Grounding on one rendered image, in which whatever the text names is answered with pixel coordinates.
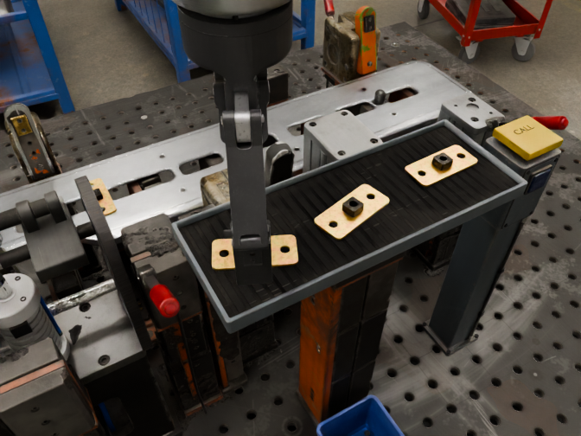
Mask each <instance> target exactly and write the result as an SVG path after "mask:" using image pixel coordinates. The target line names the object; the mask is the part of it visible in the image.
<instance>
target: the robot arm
mask: <svg viewBox="0 0 581 436"><path fill-rule="evenodd" d="M172 1H173V2H174V3H176V5H177V11H178V16H179V22H180V28H181V34H182V44H183V48H184V51H185V53H186V55H187V56H188V58H189V59H190V60H191V61H192V62H193V63H195V64H196V65H198V66H199V67H203V68H205V69H207V70H211V71H213V72H214V79H215V83H214V88H213V92H214V103H215V104H216V106H217V107H218V109H219V121H220V139H221V141H222V142H223V143H224V144H226V153H227V174H228V185H229V195H230V207H231V217H232V221H231V223H230V229H227V230H224V232H223V235H224V239H231V244H232V247H233V259H234V266H235V274H236V281H237V285H250V284H263V283H271V282H272V266H271V224H270V220H267V215H266V199H265V170H264V154H263V143H264V142H265V141H266V139H268V124H267V109H266V107H267V105H268V104H269V100H270V86H269V81H268V80H267V74H268V70H267V68H268V67H272V66H274V65H276V64H278V63H279V62H280V61H281V60H283V59H284V58H285V57H286V56H287V54H288V53H289V52H290V51H291V46H292V12H293V0H172ZM258 100H259V101H258Z"/></svg>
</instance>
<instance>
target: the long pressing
mask: <svg viewBox="0 0 581 436"><path fill-rule="evenodd" d="M408 87H410V88H412V89H413V90H415V91H416V92H417V93H418V94H416V95H413V96H411V97H408V98H405V99H401V100H399V101H396V102H393V103H389V102H387V99H386V98H385V102H386V103H384V104H381V105H375V104H374V103H373V102H372V100H374V94H375V92H376V91H377V90H378V89H382V90H384V91H385V93H386V95H387V94H389V93H394V92H397V91H399V90H402V89H404V88H408ZM363 88H365V89H366V90H362V89H363ZM465 93H472V92H471V91H470V90H469V89H467V88H466V87H464V86H462V85H461V84H460V83H458V82H457V81H455V80H453V79H452V78H451V77H450V76H448V75H447V74H445V73H444V72H442V71H441V70H439V69H438V68H436V67H435V66H433V65H431V64H430V63H428V62H425V61H408V62H406V63H403V64H399V65H397V66H394V67H390V68H387V69H384V70H381V71H379V72H376V73H372V74H368V75H365V76H362V77H360V78H357V79H354V80H350V81H346V82H343V83H341V84H338V85H335V86H332V87H328V88H325V89H323V90H319V91H316V92H313V93H309V94H306V95H304V96H301V97H298V98H295V99H290V100H287V101H285V102H282V103H279V104H276V105H274V106H269V107H266V109H267V124H268V136H273V137H274V138H275V139H276V140H277V141H278V142H279V141H285V142H286V143H287V144H288V145H289V146H290V148H291V149H292V151H293V152H294V153H295V157H294V164H293V169H292V174H291V177H294V176H298V175H300V174H303V135H300V136H293V135H292V134H291V133H290V132H289V131H288V129H289V128H291V127H293V126H296V125H301V124H303V123H306V122H308V121H311V120H313V119H318V118H320V117H323V116H326V115H329V114H331V113H334V112H338V111H340V110H344V109H346V108H349V107H351V106H356V105H359V104H361V103H365V102H366V103H369V104H370V105H371V106H373V108H374V109H373V110H371V111H368V112H364V113H362V114H359V115H356V116H355V117H356V118H357V119H358V120H360V122H361V123H362V124H364V125H365V126H366V127H367V128H368V129H369V130H370V131H372V132H373V133H374V134H375V135H376V136H377V137H378V138H379V139H381V141H382V142H383V143H385V142H386V141H389V140H392V139H394V138H397V137H400V136H403V135H405V134H407V133H410V132H412V131H416V130H418V129H421V128H423V127H426V126H428V125H432V124H434V123H437V120H438V116H439V113H440V109H441V105H442V103H443V102H444V101H446V100H448V99H453V98H455V97H457V96H460V95H463V94H465ZM472 94H473V93H472ZM474 95H475V94H474ZM476 97H477V96H476ZM393 113H395V114H396V115H393ZM296 148H298V149H299V151H295V150H294V149H296ZM213 154H218V155H220V157H221V158H222V159H223V162H222V163H219V164H216V165H214V166H211V167H209V168H206V169H204V170H199V171H196V172H194V173H192V174H189V175H183V174H182V173H181V171H180V170H179V167H180V166H181V165H183V164H187V163H190V162H193V161H195V160H198V159H200V158H203V157H207V156H210V155H213ZM160 156H164V157H163V158H160ZM224 169H227V153H226V144H224V143H223V142H222V141H221V139H220V123H218V124H215V125H210V126H207V127H204V128H201V129H199V130H196V131H192V132H189V133H185V134H182V135H180V136H177V137H174V138H170V139H167V140H164V141H162V142H158V143H155V144H151V145H148V146H145V147H143V148H140V149H137V150H134V151H129V152H126V153H124V154H121V155H118V156H115V157H111V158H107V159H105V160H102V161H99V162H97V163H92V164H89V165H87V166H84V167H80V168H78V169H75V170H70V171H68V172H65V173H62V174H59V175H57V176H51V177H49V178H46V179H43V180H41V181H38V182H35V183H31V184H27V185H24V186H22V187H19V188H16V189H12V190H9V191H6V192H3V193H0V213H1V212H3V211H6V210H9V209H12V208H15V207H16V202H20V201H23V200H26V199H27V200H28V201H29V202H34V201H37V200H40V199H42V198H44V195H43V194H44V193H47V192H49V191H52V190H55V191H56V193H57V196H62V197H63V200H64V202H65V203H66V205H67V204H69V203H72V202H77V201H79V200H82V199H81V197H80V193H79V191H78V189H77V186H76V184H75V181H74V179H75V178H78V177H81V176H85V175H86V176H87V178H88V180H89V181H92V180H94V179H97V178H101V179H102V180H103V182H104V184H105V186H106V188H107V190H108V191H109V190H110V189H114V188H117V187H119V186H122V185H125V184H127V183H132V182H135V181H137V180H140V179H142V178H145V177H147V176H152V175H155V174H157V173H160V172H163V171H165V170H167V171H170V172H171V173H172V175H173V176H174V179H173V180H171V181H169V182H166V183H162V184H160V185H157V186H155V187H152V188H149V189H146V190H143V191H140V192H137V193H135V194H132V195H129V196H126V197H123V198H120V199H117V200H113V202H114V204H115V206H116V208H117V211H116V212H114V213H111V214H109V215H105V218H106V220H107V223H108V225H109V227H110V229H111V231H112V235H113V238H114V240H115V242H116V244H120V243H122V241H121V237H120V235H122V234H121V232H120V230H121V228H123V227H126V226H129V225H131V224H133V223H136V222H138V221H142V220H144V219H147V218H150V217H152V216H154V215H159V214H161V213H165V214H166V215H167V216H168V217H169V220H170V222H171V223H173V222H176V221H178V216H181V215H185V214H187V213H190V212H192V211H194V210H197V209H198V208H203V202H202V197H201V186H200V180H201V178H202V177H204V176H207V175H210V174H213V173H215V172H217V171H222V170H224ZM182 189H185V191H184V192H181V190H182ZM71 217H72V219H73V223H74V225H75V227H76V226H79V225H81V224H83V223H86V222H89V221H90V219H89V217H88V214H87V212H86V211H83V212H81V213H78V214H76V215H71ZM0 233H1V235H2V237H3V240H2V245H1V246H0V247H2V248H4V249H5V250H6V251H9V250H11V249H14V248H16V247H20V246H23V245H26V244H27V242H26V240H25V237H24V233H18V232H17V230H16V226H14V227H12V228H7V229H4V230H2V231H0Z"/></svg>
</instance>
